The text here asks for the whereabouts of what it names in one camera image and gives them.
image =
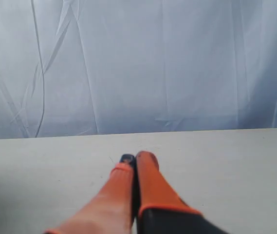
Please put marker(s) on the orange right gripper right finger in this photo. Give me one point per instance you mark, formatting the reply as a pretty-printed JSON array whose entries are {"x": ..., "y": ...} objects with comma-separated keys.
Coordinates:
[{"x": 161, "y": 210}]

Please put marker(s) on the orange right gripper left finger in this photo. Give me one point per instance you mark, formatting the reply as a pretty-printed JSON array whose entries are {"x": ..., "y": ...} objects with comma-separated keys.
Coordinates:
[{"x": 110, "y": 211}]

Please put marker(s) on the white backdrop curtain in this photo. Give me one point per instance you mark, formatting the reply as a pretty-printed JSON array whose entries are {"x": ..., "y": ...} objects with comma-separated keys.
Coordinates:
[{"x": 87, "y": 67}]

